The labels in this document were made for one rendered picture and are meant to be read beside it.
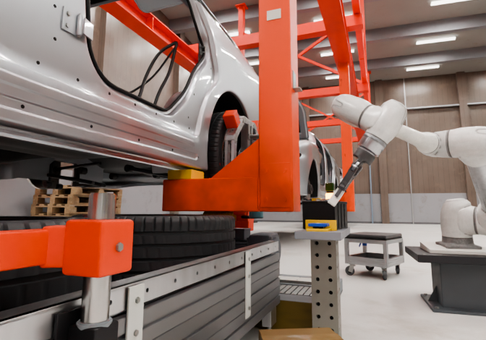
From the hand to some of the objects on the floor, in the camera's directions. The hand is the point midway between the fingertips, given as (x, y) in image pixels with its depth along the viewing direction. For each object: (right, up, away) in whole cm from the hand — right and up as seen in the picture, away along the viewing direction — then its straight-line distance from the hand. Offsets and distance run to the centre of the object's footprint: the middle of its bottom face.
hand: (335, 197), depth 131 cm
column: (-2, -60, +7) cm, 60 cm away
